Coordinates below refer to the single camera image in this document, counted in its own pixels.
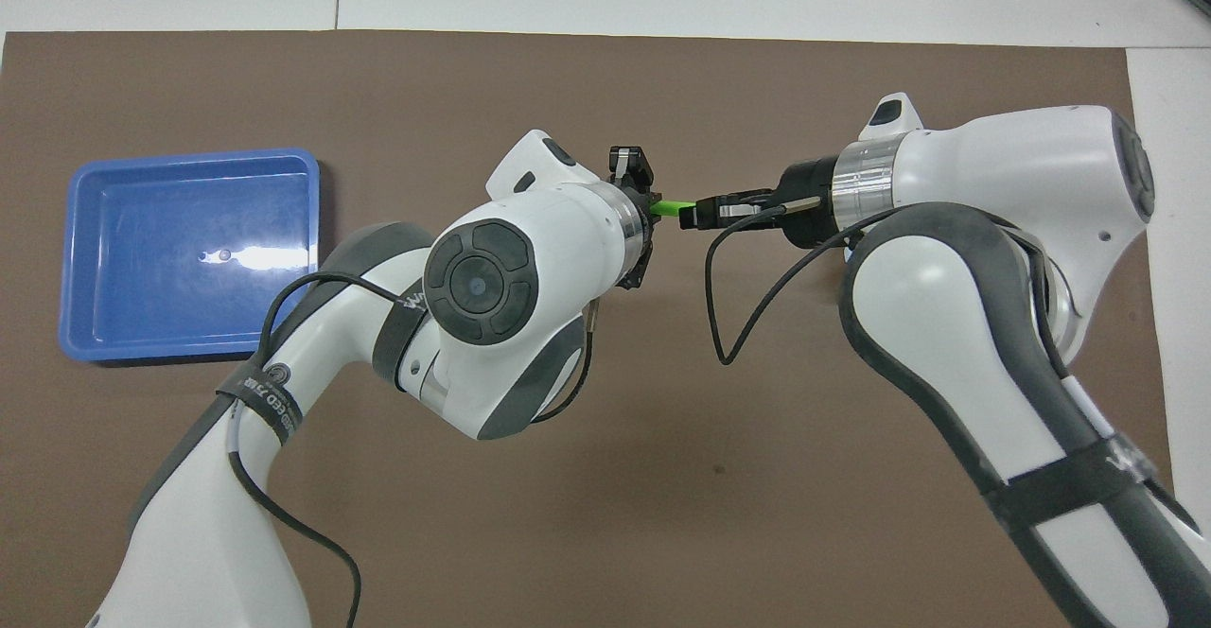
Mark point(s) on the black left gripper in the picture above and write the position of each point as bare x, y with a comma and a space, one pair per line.
641, 226

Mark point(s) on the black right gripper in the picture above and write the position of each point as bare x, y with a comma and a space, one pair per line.
809, 200

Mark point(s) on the green marker pen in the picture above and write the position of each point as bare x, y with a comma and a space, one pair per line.
674, 207

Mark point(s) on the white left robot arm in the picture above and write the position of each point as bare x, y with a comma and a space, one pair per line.
378, 344

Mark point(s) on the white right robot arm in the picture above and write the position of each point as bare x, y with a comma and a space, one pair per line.
993, 306

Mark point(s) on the brown table mat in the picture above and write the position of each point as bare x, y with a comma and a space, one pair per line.
662, 477

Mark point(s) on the blue plastic tray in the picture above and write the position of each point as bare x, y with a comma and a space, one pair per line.
189, 306

